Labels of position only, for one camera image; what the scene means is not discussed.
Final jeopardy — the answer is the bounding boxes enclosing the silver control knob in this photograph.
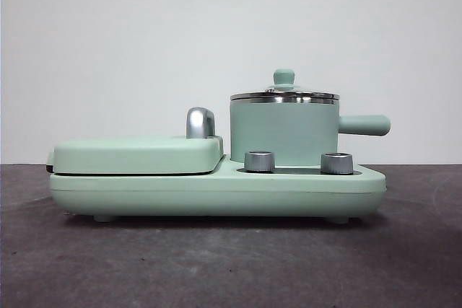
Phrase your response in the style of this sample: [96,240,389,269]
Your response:
[243,151,276,172]
[320,151,353,175]

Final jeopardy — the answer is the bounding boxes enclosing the dark grey table cloth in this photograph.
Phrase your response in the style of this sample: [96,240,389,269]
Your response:
[0,163,462,308]

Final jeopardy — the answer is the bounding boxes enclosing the glass pot lid green knob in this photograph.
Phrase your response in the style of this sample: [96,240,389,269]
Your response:
[230,68,339,102]

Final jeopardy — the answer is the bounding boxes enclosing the mint green breakfast cooker base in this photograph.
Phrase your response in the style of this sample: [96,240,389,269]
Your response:
[48,152,387,223]

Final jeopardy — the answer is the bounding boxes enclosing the mint green pot with handle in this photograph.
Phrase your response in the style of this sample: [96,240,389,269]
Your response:
[229,97,392,164]

